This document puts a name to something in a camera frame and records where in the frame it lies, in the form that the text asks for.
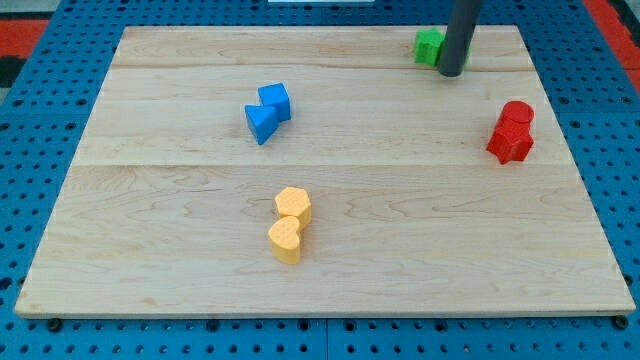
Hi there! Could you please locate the red star block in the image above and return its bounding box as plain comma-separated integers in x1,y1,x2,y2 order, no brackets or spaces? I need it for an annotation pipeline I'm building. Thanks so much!
486,122,534,164

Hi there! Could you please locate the yellow hexagon block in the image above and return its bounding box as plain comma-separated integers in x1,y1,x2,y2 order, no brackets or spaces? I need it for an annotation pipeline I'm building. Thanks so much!
274,187,312,229

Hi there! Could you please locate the yellow heart block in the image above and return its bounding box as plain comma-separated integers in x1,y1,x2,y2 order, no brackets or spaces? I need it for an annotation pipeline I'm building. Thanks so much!
268,216,302,265

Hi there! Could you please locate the blue triangle block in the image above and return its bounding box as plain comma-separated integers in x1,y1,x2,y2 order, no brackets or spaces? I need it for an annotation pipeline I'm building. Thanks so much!
244,105,279,145

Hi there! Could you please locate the blue cube block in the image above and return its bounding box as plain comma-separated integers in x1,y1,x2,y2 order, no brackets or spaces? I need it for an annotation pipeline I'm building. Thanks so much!
258,83,291,122

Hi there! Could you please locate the light wooden board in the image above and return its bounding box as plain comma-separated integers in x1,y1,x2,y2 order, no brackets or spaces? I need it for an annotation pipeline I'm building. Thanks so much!
15,26,635,319

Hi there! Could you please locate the green block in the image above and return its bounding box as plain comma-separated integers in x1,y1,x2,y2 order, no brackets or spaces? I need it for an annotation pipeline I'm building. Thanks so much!
414,28,472,67

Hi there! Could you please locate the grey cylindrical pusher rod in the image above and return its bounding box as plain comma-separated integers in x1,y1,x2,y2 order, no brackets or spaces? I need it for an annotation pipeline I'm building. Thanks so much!
438,0,483,78

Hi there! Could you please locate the red cylinder block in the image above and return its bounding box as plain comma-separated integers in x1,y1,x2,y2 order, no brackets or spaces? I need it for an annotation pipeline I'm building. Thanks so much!
496,100,535,132

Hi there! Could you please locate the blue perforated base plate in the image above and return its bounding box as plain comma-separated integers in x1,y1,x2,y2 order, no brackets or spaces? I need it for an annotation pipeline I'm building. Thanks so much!
0,0,640,360

